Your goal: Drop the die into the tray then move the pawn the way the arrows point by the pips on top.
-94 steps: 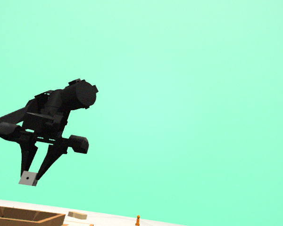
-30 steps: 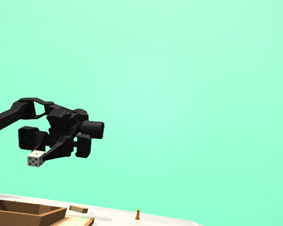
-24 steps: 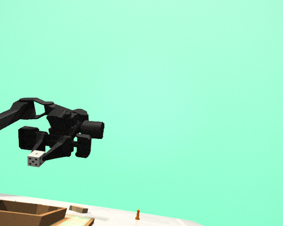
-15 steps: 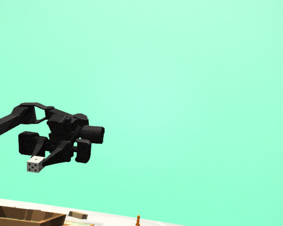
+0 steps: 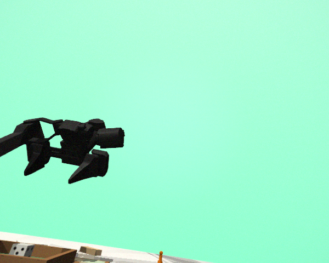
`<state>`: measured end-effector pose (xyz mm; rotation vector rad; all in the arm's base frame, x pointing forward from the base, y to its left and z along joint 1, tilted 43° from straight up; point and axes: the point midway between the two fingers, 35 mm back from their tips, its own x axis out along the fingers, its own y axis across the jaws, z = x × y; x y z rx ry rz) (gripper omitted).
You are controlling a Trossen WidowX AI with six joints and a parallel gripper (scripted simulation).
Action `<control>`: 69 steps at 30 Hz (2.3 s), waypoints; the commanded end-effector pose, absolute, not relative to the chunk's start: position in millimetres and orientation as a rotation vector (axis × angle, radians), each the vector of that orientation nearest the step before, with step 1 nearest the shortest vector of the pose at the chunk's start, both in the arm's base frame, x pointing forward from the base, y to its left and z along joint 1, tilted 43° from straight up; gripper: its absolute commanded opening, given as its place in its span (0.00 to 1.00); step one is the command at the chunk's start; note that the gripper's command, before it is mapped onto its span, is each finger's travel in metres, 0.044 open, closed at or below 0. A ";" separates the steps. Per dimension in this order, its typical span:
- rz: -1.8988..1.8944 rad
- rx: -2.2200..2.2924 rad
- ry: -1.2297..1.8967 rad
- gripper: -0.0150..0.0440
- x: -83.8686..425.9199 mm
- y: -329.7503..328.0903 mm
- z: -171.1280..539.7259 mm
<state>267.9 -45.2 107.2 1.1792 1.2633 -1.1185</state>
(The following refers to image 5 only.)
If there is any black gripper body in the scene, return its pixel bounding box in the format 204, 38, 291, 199
26, 138, 110, 177

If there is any grey die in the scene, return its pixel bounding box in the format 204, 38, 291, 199
9, 243, 35, 257

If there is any tan rectangular block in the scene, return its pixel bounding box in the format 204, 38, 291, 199
80, 246, 102, 256

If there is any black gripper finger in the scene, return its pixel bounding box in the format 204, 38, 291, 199
68, 153, 100, 184
24, 143, 45, 176

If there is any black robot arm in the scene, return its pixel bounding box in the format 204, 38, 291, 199
0, 117, 125, 157

